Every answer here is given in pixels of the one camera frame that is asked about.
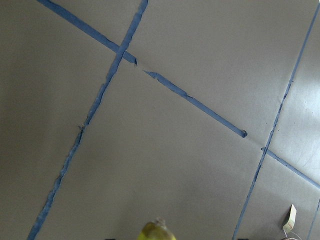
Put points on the basket paper tag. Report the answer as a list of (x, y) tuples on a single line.
[(290, 219)]

